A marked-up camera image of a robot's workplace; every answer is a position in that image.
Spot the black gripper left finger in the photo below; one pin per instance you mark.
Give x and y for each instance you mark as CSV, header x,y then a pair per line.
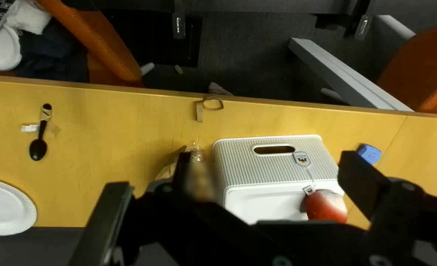
x,y
99,242

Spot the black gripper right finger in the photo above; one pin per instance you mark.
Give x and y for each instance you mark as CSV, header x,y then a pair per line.
x,y
366,187

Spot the blue sponge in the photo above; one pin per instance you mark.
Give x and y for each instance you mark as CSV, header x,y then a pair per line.
x,y
369,153

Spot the red apple toy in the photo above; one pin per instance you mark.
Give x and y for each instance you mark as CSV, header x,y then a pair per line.
x,y
325,206

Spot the white paper plate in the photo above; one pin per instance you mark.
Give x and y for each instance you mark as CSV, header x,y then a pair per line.
x,y
18,213

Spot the white plastic storage box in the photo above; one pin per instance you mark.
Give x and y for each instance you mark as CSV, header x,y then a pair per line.
x,y
267,178

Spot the black plastic spoon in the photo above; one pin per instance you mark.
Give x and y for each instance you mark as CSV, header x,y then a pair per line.
x,y
38,147

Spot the orange office chair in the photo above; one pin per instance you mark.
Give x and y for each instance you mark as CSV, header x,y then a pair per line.
x,y
108,58

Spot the white bowl on chair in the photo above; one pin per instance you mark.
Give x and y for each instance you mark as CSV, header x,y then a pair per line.
x,y
9,49

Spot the grey aluminium rail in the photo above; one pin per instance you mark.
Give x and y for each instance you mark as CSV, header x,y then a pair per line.
x,y
350,85

